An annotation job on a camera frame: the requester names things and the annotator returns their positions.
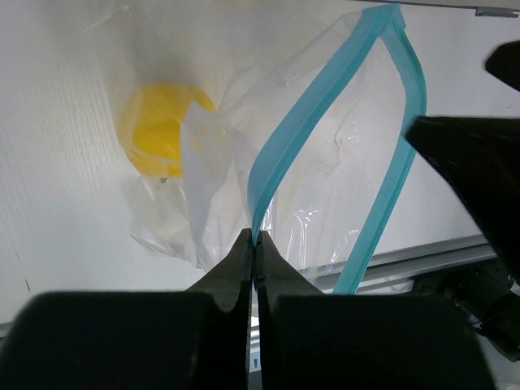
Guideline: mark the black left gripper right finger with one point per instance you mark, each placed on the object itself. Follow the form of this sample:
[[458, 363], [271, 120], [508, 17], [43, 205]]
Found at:
[[313, 340]]

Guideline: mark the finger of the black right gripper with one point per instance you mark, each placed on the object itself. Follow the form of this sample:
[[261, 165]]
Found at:
[[479, 159], [504, 64]]

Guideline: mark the aluminium mounting rail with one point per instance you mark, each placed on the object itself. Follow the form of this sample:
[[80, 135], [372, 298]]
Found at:
[[386, 271]]

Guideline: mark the clear zip top bag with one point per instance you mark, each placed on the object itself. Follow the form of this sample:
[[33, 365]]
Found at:
[[306, 143]]

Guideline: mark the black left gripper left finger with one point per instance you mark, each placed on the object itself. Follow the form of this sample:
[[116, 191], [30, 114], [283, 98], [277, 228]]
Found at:
[[194, 339]]

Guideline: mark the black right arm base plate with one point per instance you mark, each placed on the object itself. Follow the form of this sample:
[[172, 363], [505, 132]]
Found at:
[[484, 293]]

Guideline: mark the clear grey plastic tray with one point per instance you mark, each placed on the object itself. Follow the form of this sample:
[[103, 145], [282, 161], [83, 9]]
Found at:
[[494, 8]]

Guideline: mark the yellow toy lemon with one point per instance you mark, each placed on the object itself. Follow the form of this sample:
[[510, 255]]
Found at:
[[149, 130]]

